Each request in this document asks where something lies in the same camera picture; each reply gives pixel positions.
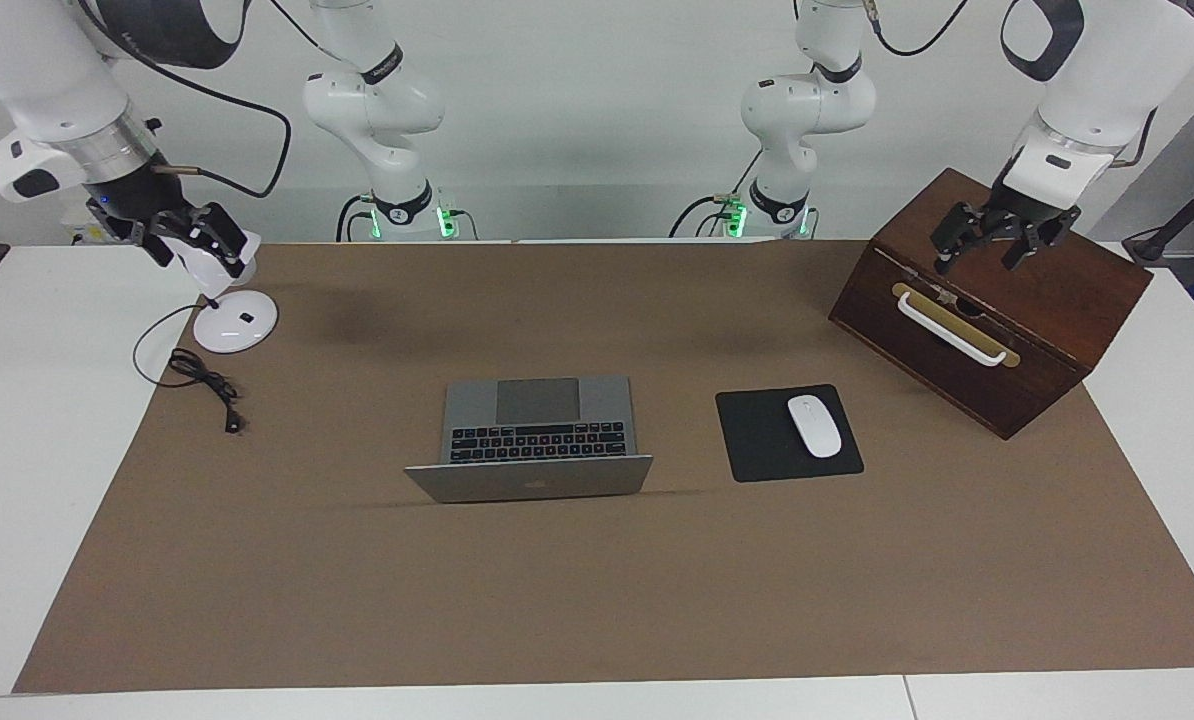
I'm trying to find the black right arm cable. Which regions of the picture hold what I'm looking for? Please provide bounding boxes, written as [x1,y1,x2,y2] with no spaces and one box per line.
[77,0,323,199]

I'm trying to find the black lamp cable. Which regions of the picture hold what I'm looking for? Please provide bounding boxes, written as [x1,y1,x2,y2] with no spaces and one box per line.
[133,303,246,435]

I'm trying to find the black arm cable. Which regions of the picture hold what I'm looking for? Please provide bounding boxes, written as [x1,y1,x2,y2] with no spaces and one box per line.
[862,0,1158,169]
[77,0,323,199]

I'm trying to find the grey laptop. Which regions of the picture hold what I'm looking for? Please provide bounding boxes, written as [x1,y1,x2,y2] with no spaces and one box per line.
[404,375,655,504]

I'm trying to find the black mouse pad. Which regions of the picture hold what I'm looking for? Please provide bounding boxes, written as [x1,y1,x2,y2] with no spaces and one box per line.
[715,384,865,484]

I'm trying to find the white computer mouse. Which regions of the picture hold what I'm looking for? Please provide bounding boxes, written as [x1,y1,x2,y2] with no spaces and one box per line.
[787,395,844,459]

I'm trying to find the brass handle backplate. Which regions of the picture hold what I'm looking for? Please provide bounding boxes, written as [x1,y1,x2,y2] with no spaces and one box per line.
[891,282,1022,369]

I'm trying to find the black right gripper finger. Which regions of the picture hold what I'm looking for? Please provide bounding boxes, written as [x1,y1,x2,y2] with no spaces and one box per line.
[197,203,250,259]
[147,230,243,279]

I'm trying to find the white desk lamp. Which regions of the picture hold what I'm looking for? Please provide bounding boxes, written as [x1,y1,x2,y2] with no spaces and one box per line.
[172,230,279,354]

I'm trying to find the black stand leg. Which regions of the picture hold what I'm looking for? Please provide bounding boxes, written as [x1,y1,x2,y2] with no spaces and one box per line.
[1122,160,1194,266]

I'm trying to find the black base cable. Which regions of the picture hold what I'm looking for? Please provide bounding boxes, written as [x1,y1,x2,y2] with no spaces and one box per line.
[669,150,764,239]
[335,193,378,243]

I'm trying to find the black left base cable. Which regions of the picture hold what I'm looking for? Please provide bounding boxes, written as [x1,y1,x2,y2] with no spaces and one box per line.
[669,150,764,239]

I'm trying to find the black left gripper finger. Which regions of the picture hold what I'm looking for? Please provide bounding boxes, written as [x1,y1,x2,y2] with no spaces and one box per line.
[1002,225,1066,271]
[933,203,988,274]

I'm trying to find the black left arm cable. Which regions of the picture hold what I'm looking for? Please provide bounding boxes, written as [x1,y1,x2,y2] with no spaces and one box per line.
[862,0,1158,169]

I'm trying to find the dark brown wooden box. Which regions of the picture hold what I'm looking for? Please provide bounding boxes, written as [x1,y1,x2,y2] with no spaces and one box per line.
[828,167,1154,441]

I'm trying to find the black right base cable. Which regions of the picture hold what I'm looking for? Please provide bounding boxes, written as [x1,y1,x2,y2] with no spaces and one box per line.
[335,193,378,243]

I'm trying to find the brown table mat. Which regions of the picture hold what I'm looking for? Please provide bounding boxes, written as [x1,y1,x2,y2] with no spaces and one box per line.
[12,240,1194,694]

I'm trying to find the white box handle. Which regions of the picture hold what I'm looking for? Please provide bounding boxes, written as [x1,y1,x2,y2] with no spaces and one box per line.
[897,290,1010,367]

